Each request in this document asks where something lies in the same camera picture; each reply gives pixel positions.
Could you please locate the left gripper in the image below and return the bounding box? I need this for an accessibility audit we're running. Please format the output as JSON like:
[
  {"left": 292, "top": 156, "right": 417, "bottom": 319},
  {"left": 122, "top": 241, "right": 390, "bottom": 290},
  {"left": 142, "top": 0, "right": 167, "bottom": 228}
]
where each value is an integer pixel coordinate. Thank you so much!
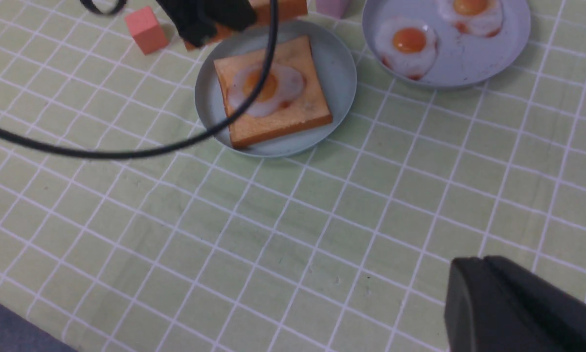
[{"left": 157, "top": 0, "right": 258, "bottom": 47}]

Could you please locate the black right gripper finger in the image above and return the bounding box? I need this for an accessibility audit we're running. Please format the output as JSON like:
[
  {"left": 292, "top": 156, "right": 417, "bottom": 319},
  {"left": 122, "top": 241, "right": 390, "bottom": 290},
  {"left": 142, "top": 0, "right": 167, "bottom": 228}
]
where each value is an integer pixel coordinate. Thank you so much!
[{"left": 444, "top": 256, "right": 586, "bottom": 352}]

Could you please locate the fried egg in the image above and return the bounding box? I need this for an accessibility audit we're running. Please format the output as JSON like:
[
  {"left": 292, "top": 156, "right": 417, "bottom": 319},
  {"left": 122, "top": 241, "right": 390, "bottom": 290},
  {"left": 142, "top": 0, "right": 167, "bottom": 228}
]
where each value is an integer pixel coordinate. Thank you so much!
[
  {"left": 374, "top": 17, "right": 438, "bottom": 81},
  {"left": 225, "top": 63, "right": 306, "bottom": 117},
  {"left": 436, "top": 0, "right": 504, "bottom": 38}
]

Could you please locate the toast slice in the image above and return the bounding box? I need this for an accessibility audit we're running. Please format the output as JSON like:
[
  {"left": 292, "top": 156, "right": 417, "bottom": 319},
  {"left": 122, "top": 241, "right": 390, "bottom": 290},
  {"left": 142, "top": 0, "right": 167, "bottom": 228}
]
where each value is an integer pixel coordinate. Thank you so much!
[{"left": 214, "top": 35, "right": 333, "bottom": 149}]

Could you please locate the fried egg front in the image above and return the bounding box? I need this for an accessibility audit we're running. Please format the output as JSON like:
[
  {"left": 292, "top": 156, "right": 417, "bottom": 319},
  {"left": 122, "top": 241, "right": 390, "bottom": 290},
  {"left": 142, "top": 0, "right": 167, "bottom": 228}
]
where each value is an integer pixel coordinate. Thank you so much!
[{"left": 374, "top": 17, "right": 438, "bottom": 81}]

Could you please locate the salmon cube block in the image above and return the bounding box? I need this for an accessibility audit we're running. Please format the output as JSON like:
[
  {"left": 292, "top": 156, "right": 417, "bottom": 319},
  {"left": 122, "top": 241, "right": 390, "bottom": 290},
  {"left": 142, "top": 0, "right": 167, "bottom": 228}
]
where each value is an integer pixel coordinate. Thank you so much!
[{"left": 124, "top": 6, "right": 169, "bottom": 55}]

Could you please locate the pink lilac cube block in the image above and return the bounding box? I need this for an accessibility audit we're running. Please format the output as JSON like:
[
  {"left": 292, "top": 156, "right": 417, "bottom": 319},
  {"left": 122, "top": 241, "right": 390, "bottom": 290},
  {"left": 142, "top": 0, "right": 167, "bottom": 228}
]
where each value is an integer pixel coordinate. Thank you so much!
[{"left": 315, "top": 0, "right": 351, "bottom": 19}]

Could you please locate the light green center plate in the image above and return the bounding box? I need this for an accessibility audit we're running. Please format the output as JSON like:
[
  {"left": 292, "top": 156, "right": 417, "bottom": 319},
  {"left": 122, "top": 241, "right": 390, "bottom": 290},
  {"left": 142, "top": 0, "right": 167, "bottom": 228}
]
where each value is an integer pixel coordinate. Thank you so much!
[{"left": 193, "top": 20, "right": 357, "bottom": 158}]

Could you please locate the green checkered tablecloth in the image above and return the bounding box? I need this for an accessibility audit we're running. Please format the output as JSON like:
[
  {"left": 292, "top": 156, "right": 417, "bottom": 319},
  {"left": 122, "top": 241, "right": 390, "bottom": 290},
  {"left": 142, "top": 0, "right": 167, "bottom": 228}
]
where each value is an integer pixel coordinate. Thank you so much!
[{"left": 0, "top": 0, "right": 586, "bottom": 352}]

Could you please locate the grey egg plate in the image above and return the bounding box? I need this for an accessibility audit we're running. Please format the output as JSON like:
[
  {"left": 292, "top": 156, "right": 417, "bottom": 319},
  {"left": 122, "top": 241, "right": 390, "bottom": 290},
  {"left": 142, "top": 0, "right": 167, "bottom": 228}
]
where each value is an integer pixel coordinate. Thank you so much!
[{"left": 361, "top": 0, "right": 531, "bottom": 89}]

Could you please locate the fried egg back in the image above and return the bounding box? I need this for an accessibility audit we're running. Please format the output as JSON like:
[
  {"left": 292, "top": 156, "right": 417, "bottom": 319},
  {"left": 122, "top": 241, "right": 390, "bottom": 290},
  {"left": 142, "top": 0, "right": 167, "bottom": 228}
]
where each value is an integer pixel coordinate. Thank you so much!
[{"left": 436, "top": 0, "right": 504, "bottom": 38}]

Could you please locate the black cable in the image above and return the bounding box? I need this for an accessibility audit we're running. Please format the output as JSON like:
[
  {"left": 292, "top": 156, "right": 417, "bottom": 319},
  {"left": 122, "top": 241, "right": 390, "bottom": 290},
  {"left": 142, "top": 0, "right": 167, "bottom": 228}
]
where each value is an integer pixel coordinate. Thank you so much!
[{"left": 0, "top": 0, "right": 279, "bottom": 161}]

